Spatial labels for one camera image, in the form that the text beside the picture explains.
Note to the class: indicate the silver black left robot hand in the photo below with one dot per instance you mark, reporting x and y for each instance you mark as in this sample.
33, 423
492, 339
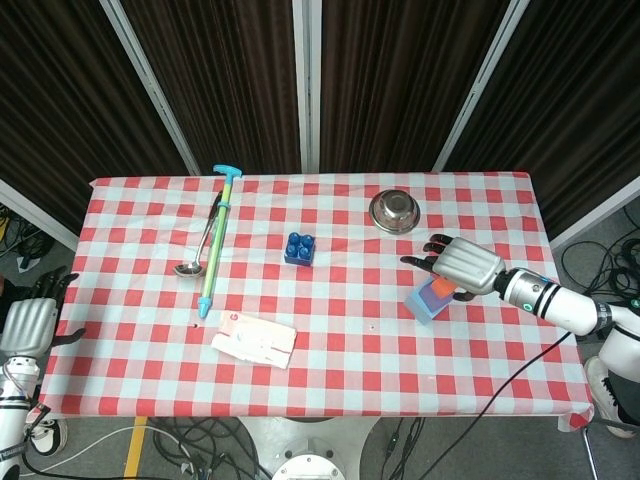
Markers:
27, 325

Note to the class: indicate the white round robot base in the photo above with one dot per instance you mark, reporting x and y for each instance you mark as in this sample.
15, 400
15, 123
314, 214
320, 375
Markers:
310, 445

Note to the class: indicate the grey metal table leg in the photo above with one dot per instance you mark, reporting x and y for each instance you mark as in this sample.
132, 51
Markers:
589, 450

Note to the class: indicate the stainless steel ladle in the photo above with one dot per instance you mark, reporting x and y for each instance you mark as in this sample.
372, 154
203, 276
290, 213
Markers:
188, 270

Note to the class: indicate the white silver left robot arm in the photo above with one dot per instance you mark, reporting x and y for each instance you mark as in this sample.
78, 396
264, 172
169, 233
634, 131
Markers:
12, 410

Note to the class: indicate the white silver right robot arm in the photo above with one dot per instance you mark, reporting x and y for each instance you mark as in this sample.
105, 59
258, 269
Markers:
555, 302

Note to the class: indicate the red white checkered tablecloth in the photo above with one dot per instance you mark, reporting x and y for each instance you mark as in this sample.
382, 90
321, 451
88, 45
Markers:
330, 390

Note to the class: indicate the stainless steel bowl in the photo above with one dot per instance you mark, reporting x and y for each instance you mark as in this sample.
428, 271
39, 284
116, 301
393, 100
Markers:
395, 210

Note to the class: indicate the large light blue foam cube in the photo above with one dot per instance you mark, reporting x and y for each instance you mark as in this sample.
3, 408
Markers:
417, 310

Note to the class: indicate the pink white wet wipes pack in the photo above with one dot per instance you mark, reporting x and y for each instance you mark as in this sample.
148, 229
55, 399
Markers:
252, 342

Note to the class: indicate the white partition post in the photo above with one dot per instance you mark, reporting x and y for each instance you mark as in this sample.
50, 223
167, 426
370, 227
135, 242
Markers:
150, 85
595, 212
487, 85
35, 212
307, 85

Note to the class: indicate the purple foam cube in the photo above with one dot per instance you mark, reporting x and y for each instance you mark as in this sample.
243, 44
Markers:
430, 299

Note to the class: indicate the dark brown partition panel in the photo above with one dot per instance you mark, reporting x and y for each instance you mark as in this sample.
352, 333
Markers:
225, 75
400, 75
60, 100
575, 100

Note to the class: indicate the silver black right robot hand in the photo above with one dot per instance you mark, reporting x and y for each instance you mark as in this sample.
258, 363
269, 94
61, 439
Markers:
467, 265

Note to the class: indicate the white black sneaker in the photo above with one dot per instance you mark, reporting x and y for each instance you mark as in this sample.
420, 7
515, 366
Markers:
607, 400
50, 437

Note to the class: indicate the green blue toy water pump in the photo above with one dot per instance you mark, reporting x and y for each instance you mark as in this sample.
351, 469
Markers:
215, 250

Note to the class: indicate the dark blue building block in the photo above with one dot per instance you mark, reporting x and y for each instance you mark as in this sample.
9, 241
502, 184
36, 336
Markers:
298, 255

